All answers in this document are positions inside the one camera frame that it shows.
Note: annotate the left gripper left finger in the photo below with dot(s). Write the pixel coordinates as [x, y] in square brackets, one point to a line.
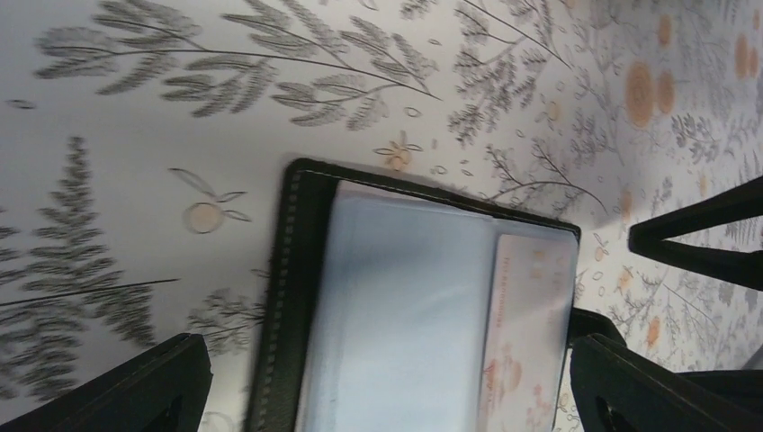
[162, 389]

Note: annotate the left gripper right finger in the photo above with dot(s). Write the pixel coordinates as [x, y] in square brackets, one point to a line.
[617, 390]

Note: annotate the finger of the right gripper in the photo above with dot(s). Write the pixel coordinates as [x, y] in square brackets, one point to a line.
[654, 238]

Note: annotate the black leather card holder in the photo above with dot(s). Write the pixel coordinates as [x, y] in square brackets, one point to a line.
[378, 303]

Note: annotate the floral table mat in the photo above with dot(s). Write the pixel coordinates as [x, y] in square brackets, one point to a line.
[143, 143]

